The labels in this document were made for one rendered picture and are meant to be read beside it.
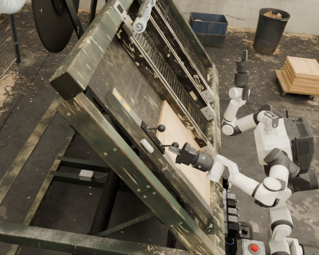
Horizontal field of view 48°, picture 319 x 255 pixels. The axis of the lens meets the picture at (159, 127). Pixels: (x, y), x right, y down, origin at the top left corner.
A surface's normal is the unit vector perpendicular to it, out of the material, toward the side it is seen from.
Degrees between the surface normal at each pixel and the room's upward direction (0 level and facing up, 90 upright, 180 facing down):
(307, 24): 90
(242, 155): 0
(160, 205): 90
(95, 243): 0
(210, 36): 90
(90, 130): 90
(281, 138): 23
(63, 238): 0
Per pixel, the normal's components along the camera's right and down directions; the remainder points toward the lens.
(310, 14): -0.04, 0.61
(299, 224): 0.10, -0.79
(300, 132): -0.30, -0.78
